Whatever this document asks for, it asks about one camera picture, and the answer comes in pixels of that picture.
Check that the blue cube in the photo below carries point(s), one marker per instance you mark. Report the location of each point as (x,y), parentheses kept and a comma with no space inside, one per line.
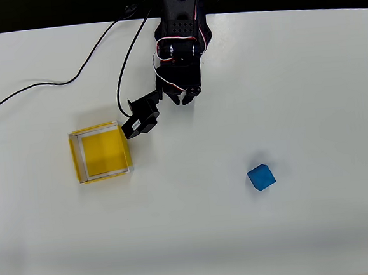
(261,177)

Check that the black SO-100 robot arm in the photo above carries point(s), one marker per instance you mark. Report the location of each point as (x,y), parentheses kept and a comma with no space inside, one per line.
(177,13)

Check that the yellow open box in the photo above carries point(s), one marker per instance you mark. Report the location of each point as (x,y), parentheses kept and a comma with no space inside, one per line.
(104,155)

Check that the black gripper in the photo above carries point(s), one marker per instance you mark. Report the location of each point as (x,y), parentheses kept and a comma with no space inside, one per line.
(178,88)

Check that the black camera with white label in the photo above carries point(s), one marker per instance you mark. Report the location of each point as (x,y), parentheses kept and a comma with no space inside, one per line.
(142,116)

